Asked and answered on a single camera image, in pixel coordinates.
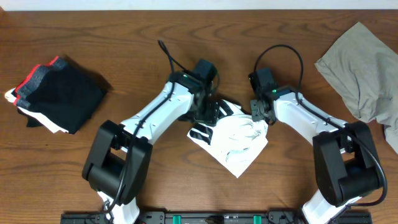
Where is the white t-shirt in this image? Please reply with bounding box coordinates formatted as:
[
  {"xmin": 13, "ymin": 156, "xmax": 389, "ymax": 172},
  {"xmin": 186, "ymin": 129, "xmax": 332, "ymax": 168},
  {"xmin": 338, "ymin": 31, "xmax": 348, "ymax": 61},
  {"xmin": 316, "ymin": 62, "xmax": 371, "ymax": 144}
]
[{"xmin": 187, "ymin": 100, "xmax": 268, "ymax": 178}]

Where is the grey-olive garment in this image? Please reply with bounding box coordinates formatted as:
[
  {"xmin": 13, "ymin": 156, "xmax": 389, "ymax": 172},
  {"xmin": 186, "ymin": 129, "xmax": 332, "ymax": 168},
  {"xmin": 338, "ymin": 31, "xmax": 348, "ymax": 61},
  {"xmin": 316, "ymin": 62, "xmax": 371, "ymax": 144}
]
[{"xmin": 315, "ymin": 22, "xmax": 397, "ymax": 151}]

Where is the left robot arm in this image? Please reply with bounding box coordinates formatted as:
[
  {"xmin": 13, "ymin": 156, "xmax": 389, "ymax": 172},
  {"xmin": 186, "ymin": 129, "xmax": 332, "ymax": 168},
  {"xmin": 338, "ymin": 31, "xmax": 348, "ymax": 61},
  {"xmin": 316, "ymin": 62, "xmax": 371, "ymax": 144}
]
[{"xmin": 82, "ymin": 71, "xmax": 220, "ymax": 223}]

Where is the white folded garment under black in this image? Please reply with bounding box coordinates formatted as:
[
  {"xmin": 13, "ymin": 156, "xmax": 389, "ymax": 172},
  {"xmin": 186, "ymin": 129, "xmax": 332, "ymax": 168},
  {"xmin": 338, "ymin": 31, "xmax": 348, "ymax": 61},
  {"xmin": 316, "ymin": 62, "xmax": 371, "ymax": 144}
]
[{"xmin": 4, "ymin": 88, "xmax": 68, "ymax": 133}]

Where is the black folded garment red trim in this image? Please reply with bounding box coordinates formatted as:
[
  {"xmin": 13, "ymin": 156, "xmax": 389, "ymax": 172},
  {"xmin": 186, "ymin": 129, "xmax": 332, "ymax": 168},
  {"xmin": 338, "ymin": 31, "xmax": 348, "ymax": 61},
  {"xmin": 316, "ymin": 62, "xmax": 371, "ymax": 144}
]
[{"xmin": 12, "ymin": 56, "xmax": 109, "ymax": 134}]

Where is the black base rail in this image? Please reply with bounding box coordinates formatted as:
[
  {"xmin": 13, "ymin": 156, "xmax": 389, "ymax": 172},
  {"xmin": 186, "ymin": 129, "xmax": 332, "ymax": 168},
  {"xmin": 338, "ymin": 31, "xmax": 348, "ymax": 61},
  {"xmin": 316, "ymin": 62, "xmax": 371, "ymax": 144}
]
[{"xmin": 60, "ymin": 210, "xmax": 373, "ymax": 224}]

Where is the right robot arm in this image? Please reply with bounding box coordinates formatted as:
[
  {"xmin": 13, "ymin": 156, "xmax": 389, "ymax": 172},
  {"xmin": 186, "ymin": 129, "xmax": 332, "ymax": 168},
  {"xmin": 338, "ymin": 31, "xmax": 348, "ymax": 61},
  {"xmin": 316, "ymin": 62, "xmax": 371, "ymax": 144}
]
[{"xmin": 251, "ymin": 85, "xmax": 387, "ymax": 223}]

